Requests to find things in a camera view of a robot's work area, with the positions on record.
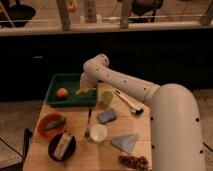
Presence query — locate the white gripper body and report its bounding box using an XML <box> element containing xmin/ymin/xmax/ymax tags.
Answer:
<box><xmin>80</xmin><ymin>72</ymin><xmax>98</xmax><ymax>89</ymax></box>

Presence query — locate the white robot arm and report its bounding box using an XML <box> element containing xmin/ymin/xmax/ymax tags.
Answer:
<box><xmin>80</xmin><ymin>54</ymin><xmax>206</xmax><ymax>171</ymax></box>

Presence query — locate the green plastic tray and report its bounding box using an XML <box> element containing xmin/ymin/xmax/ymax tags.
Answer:
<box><xmin>45</xmin><ymin>73</ymin><xmax>98</xmax><ymax>107</ymax></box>

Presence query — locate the green plastic cup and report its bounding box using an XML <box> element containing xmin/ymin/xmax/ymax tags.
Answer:
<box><xmin>102</xmin><ymin>91</ymin><xmax>113</xmax><ymax>107</ymax></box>

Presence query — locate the orange fruit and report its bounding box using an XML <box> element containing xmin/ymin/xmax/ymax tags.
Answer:
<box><xmin>56</xmin><ymin>87</ymin><xmax>69</xmax><ymax>99</ymax></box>

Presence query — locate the blue sponge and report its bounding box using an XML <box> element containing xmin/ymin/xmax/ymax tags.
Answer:
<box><xmin>97</xmin><ymin>108</ymin><xmax>117</xmax><ymax>124</ymax></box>

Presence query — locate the green vegetable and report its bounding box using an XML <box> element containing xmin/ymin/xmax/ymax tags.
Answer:
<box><xmin>43</xmin><ymin>117</ymin><xmax>66</xmax><ymax>131</ymax></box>

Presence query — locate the white cup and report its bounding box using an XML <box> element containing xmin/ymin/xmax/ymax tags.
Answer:
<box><xmin>90</xmin><ymin>124</ymin><xmax>107</xmax><ymax>143</ymax></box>

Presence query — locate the orange bowl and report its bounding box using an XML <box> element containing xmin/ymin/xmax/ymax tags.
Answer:
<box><xmin>37</xmin><ymin>113</ymin><xmax>66</xmax><ymax>140</ymax></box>

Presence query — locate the black bowl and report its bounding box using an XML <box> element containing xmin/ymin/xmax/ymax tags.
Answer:
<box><xmin>48</xmin><ymin>133</ymin><xmax>76</xmax><ymax>162</ymax></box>

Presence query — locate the blue folded cloth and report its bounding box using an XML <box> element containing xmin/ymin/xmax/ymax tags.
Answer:
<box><xmin>111</xmin><ymin>134</ymin><xmax>139</xmax><ymax>154</ymax></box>

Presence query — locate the white box in bowl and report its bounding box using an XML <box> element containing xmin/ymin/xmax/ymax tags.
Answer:
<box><xmin>54</xmin><ymin>133</ymin><xmax>72</xmax><ymax>160</ymax></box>

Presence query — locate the brown grape bunch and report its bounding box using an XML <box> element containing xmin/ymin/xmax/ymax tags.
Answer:
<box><xmin>118</xmin><ymin>155</ymin><xmax>149</xmax><ymax>171</ymax></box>

